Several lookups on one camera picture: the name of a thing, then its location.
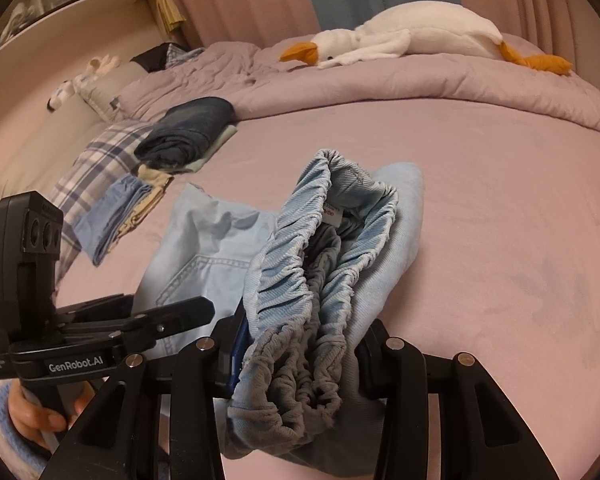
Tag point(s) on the light blue denim pants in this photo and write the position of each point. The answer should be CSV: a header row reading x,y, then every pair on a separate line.
x,y
300,270

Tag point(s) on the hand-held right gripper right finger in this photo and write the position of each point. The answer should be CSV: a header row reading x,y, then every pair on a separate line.
x,y
375,360

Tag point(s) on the person's left hand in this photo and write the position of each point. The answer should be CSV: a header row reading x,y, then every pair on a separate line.
x,y
32,412

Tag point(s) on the pink bed sheet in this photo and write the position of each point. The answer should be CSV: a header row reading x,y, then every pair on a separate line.
x,y
480,185

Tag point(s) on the blue folded shorts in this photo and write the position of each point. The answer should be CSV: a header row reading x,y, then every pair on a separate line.
x,y
110,215

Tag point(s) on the grey pillow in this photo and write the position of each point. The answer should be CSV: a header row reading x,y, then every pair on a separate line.
x,y
110,85

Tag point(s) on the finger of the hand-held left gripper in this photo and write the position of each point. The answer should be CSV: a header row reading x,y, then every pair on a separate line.
x,y
180,312
100,306

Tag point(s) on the pink quilt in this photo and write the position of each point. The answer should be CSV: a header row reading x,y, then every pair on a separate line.
x,y
380,85

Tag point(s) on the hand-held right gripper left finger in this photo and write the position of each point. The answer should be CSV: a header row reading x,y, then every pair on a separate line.
x,y
238,347

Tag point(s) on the blue plaid shirt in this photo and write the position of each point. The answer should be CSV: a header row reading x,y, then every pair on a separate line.
x,y
182,54

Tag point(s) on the person's left forearm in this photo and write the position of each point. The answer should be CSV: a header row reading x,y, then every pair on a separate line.
x,y
5,445

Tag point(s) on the black garment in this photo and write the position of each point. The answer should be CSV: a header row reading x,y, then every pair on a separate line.
x,y
152,57

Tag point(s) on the small white plush toy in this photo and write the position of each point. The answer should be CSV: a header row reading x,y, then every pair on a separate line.
x,y
62,92
102,64

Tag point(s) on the beige folded cloth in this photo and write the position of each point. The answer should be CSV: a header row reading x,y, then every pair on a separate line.
x,y
152,182

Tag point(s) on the plaid pillow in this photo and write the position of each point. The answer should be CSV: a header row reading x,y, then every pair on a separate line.
x,y
105,150

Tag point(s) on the light green folded cloth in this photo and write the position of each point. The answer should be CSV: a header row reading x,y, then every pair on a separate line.
x,y
221,142

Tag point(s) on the white goose plush toy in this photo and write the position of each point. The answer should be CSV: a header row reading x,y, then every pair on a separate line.
x,y
430,25

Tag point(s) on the dark folded jeans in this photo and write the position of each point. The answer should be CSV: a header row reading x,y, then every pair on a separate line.
x,y
190,125

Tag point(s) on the beige headboard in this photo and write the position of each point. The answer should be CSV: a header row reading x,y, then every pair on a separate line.
x,y
30,125

